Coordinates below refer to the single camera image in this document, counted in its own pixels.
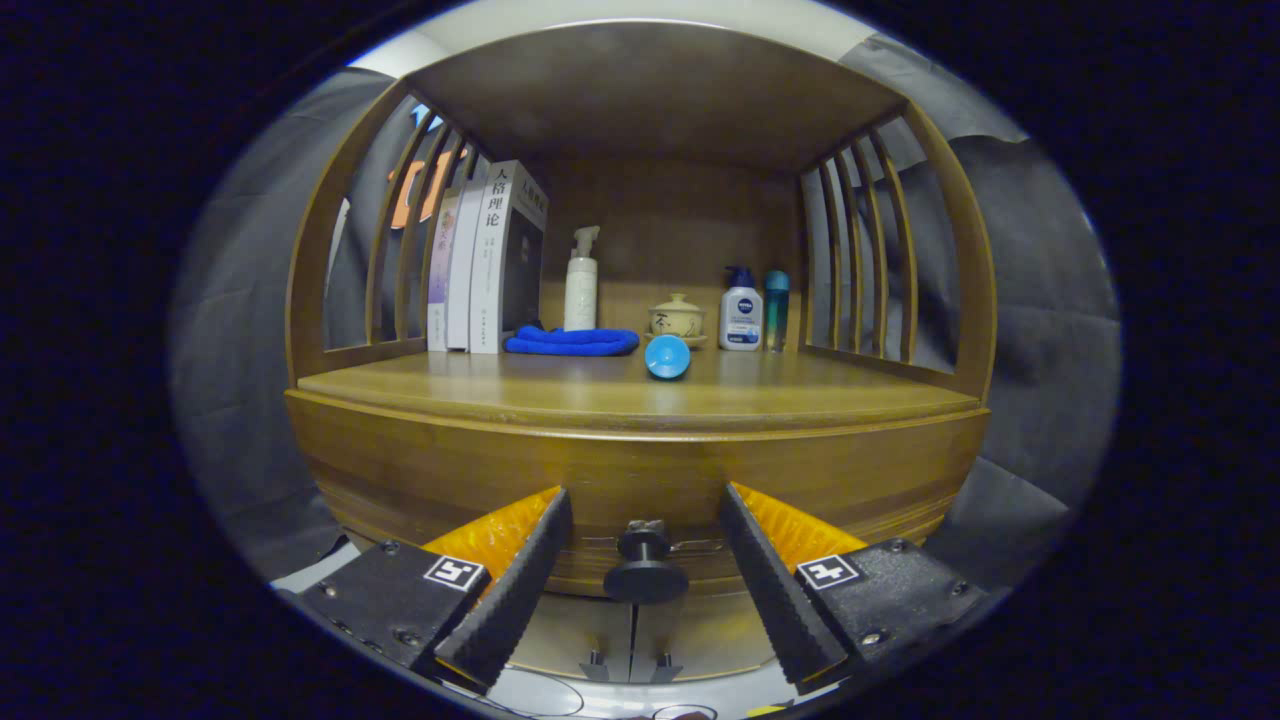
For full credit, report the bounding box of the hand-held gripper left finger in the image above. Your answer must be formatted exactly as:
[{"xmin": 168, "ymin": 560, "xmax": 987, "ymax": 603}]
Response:
[{"xmin": 297, "ymin": 485, "xmax": 574, "ymax": 693}]

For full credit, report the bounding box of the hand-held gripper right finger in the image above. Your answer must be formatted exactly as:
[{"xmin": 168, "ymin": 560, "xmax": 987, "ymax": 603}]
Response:
[{"xmin": 718, "ymin": 481, "xmax": 991, "ymax": 696}]

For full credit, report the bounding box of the wooden drawer with black knob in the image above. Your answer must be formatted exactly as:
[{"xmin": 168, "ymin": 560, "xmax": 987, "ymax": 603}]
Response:
[{"xmin": 285, "ymin": 390, "xmax": 991, "ymax": 604}]

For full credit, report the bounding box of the blue and white cosmetic tube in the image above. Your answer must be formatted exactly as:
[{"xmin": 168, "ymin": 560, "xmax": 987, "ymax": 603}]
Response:
[{"xmin": 644, "ymin": 334, "xmax": 693, "ymax": 381}]

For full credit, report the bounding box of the wooden cabinet door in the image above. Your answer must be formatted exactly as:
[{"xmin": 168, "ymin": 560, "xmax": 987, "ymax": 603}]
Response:
[
  {"xmin": 510, "ymin": 595, "xmax": 633, "ymax": 683},
  {"xmin": 632, "ymin": 590, "xmax": 791, "ymax": 683}
]

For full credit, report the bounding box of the wooden countertop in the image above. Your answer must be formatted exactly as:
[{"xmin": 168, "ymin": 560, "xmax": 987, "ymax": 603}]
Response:
[{"xmin": 297, "ymin": 335, "xmax": 986, "ymax": 433}]

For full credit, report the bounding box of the wooden cabinet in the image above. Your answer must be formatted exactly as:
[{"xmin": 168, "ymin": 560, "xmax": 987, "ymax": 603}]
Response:
[{"xmin": 283, "ymin": 20, "xmax": 999, "ymax": 686}]

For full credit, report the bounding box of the blue cloth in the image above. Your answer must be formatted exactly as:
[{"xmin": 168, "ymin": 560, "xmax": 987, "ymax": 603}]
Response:
[{"xmin": 503, "ymin": 325, "xmax": 641, "ymax": 358}]

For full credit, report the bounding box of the white lotion bottle blue cap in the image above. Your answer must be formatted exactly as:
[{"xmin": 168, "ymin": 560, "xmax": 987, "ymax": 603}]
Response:
[{"xmin": 718, "ymin": 265, "xmax": 765, "ymax": 352}]

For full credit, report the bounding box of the teal bottle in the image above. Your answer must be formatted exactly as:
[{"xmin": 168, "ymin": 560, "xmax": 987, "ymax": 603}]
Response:
[{"xmin": 764, "ymin": 269, "xmax": 791, "ymax": 352}]

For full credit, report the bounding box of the beige lidded tea cup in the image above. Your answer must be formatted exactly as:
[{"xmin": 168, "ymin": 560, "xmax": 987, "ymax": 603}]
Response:
[{"xmin": 649, "ymin": 292, "xmax": 705, "ymax": 338}]

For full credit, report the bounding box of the white pump bottle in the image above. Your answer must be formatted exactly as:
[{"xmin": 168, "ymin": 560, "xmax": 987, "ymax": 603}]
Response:
[{"xmin": 563, "ymin": 225, "xmax": 602, "ymax": 333}]

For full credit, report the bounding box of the white book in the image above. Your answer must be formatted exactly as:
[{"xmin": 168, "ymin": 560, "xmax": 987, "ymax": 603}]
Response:
[{"xmin": 446, "ymin": 178, "xmax": 491, "ymax": 352}]

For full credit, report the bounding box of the grey book with portrait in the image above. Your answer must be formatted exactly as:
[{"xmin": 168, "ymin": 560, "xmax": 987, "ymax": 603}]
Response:
[{"xmin": 468, "ymin": 160, "xmax": 549, "ymax": 355}]

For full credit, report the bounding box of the tangle of black cables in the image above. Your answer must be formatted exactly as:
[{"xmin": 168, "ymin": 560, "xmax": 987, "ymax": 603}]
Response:
[{"xmin": 490, "ymin": 665, "xmax": 721, "ymax": 720}]

